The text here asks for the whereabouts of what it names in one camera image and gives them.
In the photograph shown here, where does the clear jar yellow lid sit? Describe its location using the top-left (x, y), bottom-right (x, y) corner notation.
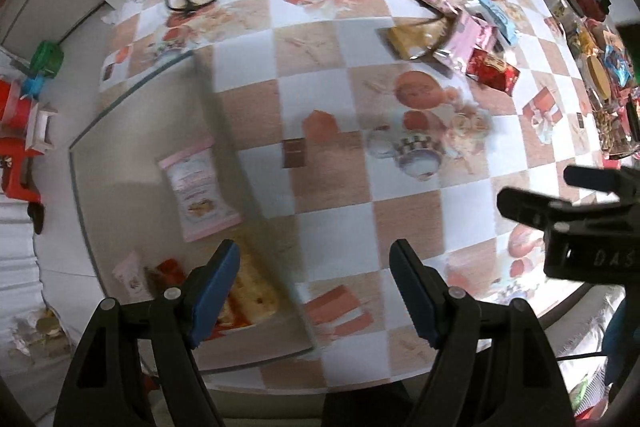
top-left (579, 55), bottom-right (612, 108)

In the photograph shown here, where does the pink cranberry snack front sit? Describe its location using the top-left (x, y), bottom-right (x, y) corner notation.
top-left (112, 251), bottom-right (152, 303)

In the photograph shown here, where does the red patterned candy packet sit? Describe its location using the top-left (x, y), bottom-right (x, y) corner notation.
top-left (466, 48), bottom-right (520, 95)

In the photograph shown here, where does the red plastic stool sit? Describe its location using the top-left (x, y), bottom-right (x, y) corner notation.
top-left (1, 78), bottom-right (42, 204)

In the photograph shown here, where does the yellow gold snack packet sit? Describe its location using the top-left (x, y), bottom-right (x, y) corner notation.
top-left (386, 17), bottom-right (451, 61)

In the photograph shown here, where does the blue gloved hand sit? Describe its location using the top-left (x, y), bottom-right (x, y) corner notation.
top-left (602, 293), bottom-right (639, 385)

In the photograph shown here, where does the green plastic toy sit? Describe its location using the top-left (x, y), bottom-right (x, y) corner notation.
top-left (29, 40), bottom-right (64, 78)

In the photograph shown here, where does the pink cranberry snack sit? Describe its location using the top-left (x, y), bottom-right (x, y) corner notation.
top-left (157, 138), bottom-right (242, 243)
top-left (112, 251), bottom-right (152, 303)

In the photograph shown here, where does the yellow cake bar packet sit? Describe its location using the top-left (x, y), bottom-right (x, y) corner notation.
top-left (219, 239), bottom-right (279, 329)

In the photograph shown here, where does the grey green storage tray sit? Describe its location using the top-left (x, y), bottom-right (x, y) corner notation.
top-left (70, 51), bottom-right (314, 373)

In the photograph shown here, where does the light blue snack packet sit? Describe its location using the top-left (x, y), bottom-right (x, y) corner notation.
top-left (476, 0), bottom-right (518, 46)

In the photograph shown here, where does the blue snack bag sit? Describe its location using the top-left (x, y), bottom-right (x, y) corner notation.
top-left (603, 44), bottom-right (634, 88)

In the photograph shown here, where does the red candy wrapper snack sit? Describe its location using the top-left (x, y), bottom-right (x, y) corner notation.
top-left (144, 258), bottom-right (252, 341)

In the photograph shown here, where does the pink foil snack packet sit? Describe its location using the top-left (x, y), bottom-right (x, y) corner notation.
top-left (433, 9), bottom-right (497, 74)

